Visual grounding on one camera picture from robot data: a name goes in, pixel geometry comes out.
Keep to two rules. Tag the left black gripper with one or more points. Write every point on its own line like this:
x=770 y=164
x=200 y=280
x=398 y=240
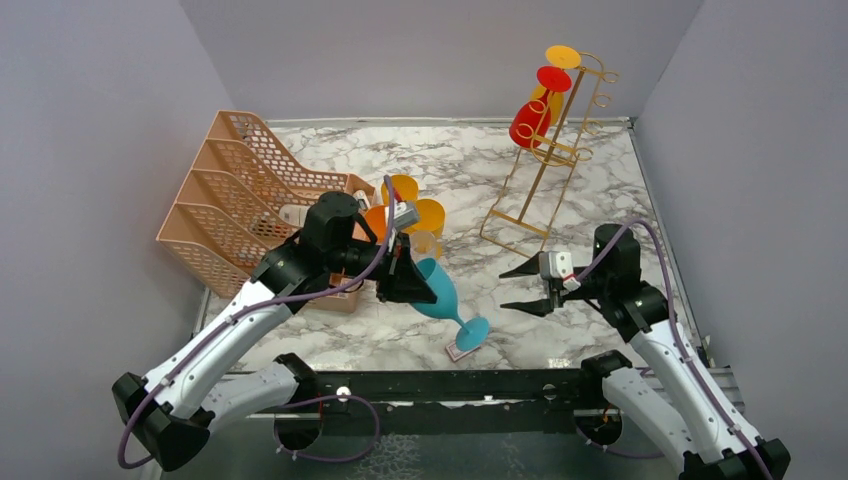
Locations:
x=400 y=279

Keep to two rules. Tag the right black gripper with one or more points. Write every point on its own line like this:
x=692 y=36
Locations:
x=536 y=307

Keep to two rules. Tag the blue plastic wine glass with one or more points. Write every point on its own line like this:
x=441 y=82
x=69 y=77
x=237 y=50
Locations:
x=472 y=333

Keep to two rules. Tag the red white staples box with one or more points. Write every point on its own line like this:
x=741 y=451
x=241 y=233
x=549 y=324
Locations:
x=455 y=354

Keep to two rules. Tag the orange plastic wine glass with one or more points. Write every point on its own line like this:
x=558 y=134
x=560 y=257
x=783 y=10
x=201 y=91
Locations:
x=376 y=220

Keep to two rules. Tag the yellow plastic wine glass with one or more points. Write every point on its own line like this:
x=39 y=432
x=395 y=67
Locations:
x=406 y=186

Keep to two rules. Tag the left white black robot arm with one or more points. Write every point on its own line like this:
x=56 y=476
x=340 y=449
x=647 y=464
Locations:
x=173 y=409

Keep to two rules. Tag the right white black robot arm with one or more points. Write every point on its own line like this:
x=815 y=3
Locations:
x=692 y=422

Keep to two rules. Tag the red plastic wine glass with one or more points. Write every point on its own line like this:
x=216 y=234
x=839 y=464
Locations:
x=530 y=124

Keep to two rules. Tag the yellow wine glass top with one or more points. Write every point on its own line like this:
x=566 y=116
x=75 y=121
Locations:
x=553 y=79

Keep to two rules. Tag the white packaged item card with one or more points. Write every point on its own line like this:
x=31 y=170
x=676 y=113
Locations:
x=294 y=214

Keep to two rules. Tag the peach plastic file organizer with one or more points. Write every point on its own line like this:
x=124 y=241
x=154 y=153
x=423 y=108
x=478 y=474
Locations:
x=226 y=213

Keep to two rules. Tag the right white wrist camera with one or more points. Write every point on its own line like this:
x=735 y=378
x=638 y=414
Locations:
x=558 y=269

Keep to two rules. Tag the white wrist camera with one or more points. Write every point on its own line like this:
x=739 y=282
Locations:
x=405 y=215
x=558 y=269

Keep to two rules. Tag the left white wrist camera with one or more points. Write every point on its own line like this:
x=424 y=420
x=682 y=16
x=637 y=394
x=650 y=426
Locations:
x=405 y=215

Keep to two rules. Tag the gold wire wine glass rack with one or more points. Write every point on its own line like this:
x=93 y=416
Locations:
x=522 y=217

